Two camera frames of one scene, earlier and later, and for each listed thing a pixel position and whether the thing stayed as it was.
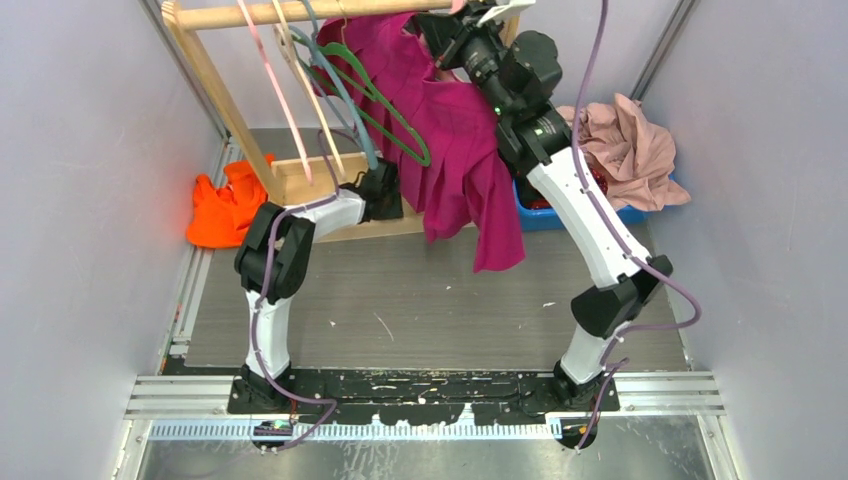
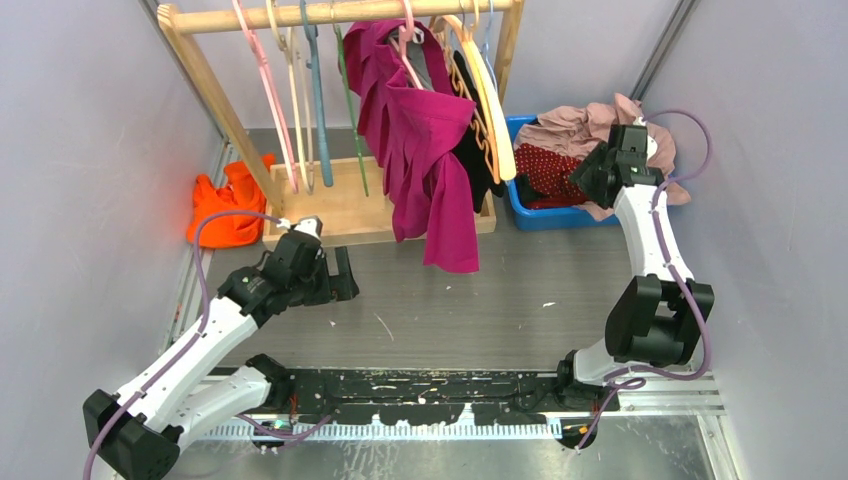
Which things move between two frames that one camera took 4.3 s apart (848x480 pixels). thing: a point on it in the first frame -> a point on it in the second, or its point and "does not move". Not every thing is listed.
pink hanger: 456,6 -> 406,37
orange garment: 221,217 does not move
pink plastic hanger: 307,160 -> 276,109
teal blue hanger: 339,85 -> 315,64
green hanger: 324,84 -> 349,97
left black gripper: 397,213 -> 338,288
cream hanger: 285,39 -> 283,43
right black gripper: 447,34 -> 583,177
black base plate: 501,396 does not move
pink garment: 633,150 does not move
